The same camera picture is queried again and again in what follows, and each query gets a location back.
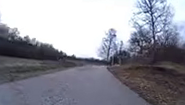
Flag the large bare tree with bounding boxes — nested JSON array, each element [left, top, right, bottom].
[[125, 0, 185, 66]]

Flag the pale grass field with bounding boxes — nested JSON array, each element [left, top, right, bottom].
[[0, 51, 87, 101]]

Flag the grey asphalt road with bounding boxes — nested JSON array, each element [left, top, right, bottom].
[[0, 53, 184, 105]]

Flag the brown bushes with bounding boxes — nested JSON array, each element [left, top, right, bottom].
[[118, 40, 185, 72]]

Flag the dark row of trees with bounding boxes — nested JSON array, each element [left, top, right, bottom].
[[0, 23, 111, 69]]

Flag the dry grass bank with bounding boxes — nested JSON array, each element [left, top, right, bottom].
[[103, 54, 185, 105]]

